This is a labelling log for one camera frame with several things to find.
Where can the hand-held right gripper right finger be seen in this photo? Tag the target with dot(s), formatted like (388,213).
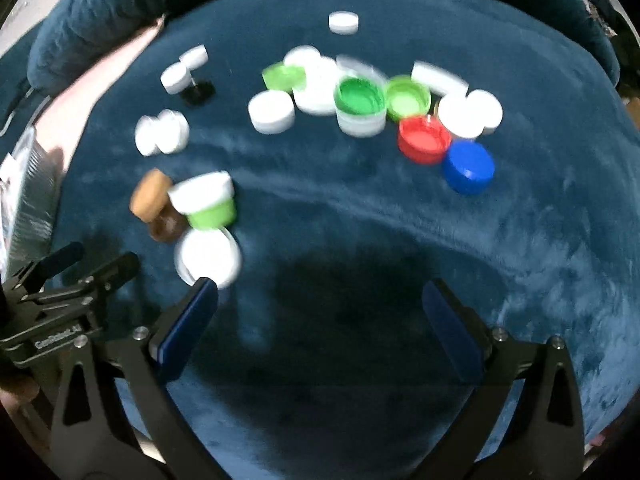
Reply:
(452,330)

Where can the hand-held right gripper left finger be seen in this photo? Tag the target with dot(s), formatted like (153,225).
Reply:
(187,330)

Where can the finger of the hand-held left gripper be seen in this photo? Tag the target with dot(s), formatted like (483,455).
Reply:
(107,275)
(55,262)

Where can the large white lid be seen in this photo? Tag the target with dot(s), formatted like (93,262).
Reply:
(207,257)
(491,109)
(460,115)

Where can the red bottle cap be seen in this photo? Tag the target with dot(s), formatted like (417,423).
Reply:
(424,139)

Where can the person's left hand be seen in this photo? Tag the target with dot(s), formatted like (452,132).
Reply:
(17,391)

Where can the grey ribbed object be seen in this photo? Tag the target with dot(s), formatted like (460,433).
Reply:
(30,200)

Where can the brown bottle cap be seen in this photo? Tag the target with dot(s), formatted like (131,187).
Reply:
(147,195)
(167,228)

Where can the light green bottle cap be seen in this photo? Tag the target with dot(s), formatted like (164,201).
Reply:
(407,97)
(214,217)
(284,77)

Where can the blue bottle cap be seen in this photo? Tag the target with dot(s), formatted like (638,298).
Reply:
(470,167)

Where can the pink bed sheet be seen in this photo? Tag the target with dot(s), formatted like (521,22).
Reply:
(100,80)

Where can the black bottle cap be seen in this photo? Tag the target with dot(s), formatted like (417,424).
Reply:
(199,92)

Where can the small white bottle cap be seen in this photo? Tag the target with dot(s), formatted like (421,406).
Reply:
(195,56)
(175,79)

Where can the white ribbed bottle cap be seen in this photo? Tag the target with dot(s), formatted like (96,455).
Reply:
(360,126)

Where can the dark blue plush cushion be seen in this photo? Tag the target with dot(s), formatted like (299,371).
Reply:
(90,15)

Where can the white oblong lid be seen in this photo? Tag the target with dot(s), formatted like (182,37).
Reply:
(440,78)

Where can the dark green bottle cap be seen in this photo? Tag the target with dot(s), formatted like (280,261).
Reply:
(360,95)

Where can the flat white bottle cap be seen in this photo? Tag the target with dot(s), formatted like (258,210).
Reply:
(344,22)

